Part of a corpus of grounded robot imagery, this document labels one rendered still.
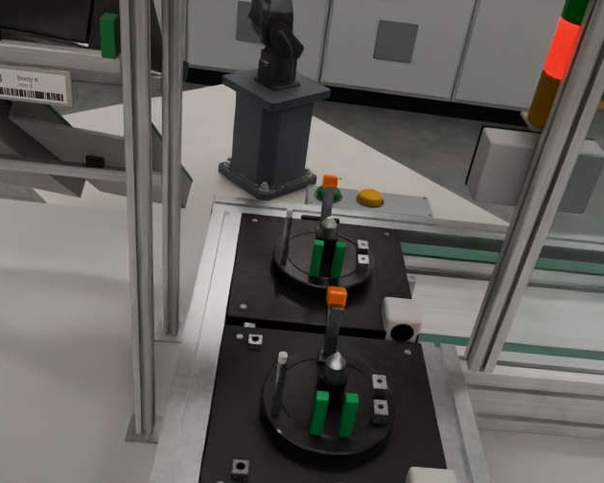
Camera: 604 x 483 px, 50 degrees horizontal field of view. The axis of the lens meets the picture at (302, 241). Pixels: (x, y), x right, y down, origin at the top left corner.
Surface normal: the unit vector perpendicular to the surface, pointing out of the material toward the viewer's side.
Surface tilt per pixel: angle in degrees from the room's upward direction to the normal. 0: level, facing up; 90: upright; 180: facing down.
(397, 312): 0
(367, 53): 90
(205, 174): 0
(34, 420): 0
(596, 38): 90
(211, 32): 90
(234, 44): 90
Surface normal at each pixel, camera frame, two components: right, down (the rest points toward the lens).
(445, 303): 0.11, -0.82
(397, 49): -0.05, 0.55
